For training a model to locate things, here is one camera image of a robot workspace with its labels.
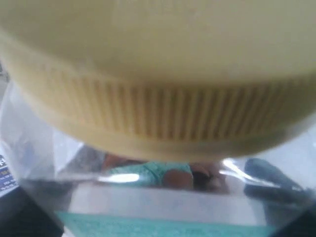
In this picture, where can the clear jar with gold lid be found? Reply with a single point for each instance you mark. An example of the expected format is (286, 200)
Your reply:
(162, 118)

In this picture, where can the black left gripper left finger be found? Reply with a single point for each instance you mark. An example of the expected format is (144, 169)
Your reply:
(20, 216)

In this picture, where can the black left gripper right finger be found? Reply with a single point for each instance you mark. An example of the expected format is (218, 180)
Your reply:
(303, 226)

